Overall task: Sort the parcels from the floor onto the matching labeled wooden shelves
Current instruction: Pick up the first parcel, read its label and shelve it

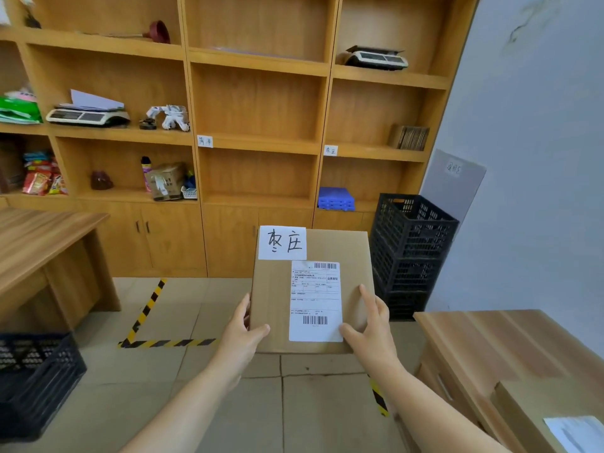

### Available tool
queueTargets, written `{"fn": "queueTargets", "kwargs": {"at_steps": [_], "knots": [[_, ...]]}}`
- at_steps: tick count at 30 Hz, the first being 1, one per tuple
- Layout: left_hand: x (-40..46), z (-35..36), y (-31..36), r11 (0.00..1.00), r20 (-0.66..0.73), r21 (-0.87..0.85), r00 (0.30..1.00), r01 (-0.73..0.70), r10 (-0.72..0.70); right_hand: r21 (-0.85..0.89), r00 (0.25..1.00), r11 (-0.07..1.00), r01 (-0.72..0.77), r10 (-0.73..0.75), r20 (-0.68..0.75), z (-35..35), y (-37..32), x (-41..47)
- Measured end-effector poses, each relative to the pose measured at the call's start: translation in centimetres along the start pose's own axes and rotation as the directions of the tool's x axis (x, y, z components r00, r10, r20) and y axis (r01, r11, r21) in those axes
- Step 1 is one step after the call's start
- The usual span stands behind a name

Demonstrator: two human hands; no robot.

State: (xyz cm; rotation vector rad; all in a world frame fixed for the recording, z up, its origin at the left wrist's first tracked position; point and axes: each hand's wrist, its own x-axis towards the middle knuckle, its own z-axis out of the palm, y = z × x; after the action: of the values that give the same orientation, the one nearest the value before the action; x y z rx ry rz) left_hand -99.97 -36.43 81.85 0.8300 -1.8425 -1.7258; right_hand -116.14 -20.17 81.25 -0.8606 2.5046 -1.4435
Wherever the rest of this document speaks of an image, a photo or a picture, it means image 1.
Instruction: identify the person's right hand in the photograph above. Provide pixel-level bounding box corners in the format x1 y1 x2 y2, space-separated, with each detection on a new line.
339 284 400 378

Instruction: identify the green packet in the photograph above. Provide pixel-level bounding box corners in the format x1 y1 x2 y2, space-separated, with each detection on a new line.
0 95 43 126

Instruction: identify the small figurine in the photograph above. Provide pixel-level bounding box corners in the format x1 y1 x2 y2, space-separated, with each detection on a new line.
18 0 42 30

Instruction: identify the person's right forearm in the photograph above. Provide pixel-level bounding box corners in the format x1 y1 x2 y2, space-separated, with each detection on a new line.
370 361 513 453

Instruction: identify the stack of cartons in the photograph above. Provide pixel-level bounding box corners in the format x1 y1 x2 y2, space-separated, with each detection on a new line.
388 125 431 152

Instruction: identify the pile of red snack packets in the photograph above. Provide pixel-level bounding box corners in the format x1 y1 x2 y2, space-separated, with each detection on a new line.
21 151 69 197

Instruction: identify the red plunger wooden handle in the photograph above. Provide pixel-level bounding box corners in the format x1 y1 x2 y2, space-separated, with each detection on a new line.
77 20 172 45

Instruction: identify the crumpled taped small carton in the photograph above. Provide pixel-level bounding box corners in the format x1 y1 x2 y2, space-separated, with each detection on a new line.
145 162 186 203

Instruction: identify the flat labelled cardboard parcel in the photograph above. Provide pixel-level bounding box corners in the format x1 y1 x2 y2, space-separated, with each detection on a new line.
490 378 604 453

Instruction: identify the person's left hand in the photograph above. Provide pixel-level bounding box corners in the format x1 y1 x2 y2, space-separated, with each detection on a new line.
215 293 271 388

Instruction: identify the folded white paper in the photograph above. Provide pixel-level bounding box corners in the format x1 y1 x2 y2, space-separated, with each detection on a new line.
56 89 126 112

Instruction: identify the brown parcel box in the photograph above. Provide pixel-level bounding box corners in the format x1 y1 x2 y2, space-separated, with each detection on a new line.
250 225 376 355

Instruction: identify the open cardboard carton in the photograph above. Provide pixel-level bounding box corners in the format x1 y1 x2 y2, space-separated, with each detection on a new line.
0 138 25 194

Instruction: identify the light wooden desk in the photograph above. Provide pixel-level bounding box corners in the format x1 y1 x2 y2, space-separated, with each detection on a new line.
394 308 604 453
0 208 122 335

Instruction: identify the person's left forearm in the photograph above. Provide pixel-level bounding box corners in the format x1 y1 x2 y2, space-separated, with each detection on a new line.
120 358 246 453

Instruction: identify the grey board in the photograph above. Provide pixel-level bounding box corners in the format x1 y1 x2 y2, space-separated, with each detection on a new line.
418 148 488 228

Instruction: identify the white robot toy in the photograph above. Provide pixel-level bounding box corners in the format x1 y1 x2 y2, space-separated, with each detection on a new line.
139 104 191 133

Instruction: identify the wooden shelf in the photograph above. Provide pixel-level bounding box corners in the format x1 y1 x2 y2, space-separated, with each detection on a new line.
0 0 481 279

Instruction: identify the grey electronic scale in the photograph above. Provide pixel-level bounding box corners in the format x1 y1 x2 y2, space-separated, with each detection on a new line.
45 107 131 128
343 45 410 71

